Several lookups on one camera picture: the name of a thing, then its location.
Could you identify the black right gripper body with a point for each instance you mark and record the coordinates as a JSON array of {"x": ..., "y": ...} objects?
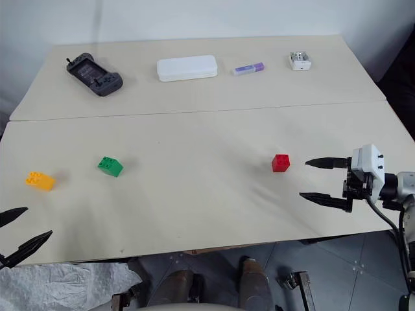
[{"x": 356, "y": 184}]

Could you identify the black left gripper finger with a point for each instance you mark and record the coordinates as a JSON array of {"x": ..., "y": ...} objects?
[
  {"x": 11, "y": 215},
  {"x": 27, "y": 247}
]

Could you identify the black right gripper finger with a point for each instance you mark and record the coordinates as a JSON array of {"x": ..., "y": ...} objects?
[
  {"x": 327, "y": 162},
  {"x": 327, "y": 200}
]

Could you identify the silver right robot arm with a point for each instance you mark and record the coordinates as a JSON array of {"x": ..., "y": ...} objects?
[{"x": 402, "y": 194}]

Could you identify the yellow toy block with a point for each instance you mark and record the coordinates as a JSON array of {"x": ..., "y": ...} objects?
[{"x": 39, "y": 181}]

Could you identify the red toy block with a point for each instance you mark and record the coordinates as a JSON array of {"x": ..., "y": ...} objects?
[{"x": 280, "y": 163}]

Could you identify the white crumpled plastic sheet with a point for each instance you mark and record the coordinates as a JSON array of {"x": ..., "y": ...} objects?
[{"x": 61, "y": 285}]

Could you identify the small white clear box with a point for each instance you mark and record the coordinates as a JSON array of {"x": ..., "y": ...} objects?
[{"x": 300, "y": 60}]

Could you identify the dark rounded robot foot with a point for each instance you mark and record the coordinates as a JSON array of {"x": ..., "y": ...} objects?
[
  {"x": 176, "y": 286},
  {"x": 254, "y": 282}
]

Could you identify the green toy block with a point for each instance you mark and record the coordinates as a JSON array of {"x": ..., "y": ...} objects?
[{"x": 110, "y": 166}]

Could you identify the purple white eraser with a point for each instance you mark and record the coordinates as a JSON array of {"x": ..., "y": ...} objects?
[{"x": 249, "y": 68}]

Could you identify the black handheld game controller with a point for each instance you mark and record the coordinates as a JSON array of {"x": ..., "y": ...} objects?
[{"x": 94, "y": 74}]

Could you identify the white rectangular case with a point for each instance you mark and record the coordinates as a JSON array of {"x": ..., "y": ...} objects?
[{"x": 186, "y": 68}]

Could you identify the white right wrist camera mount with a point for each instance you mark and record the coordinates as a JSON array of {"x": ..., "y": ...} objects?
[{"x": 369, "y": 163}]

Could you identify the metal table leg bracket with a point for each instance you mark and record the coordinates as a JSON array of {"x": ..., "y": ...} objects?
[
  {"x": 124, "y": 298},
  {"x": 300, "y": 288}
]

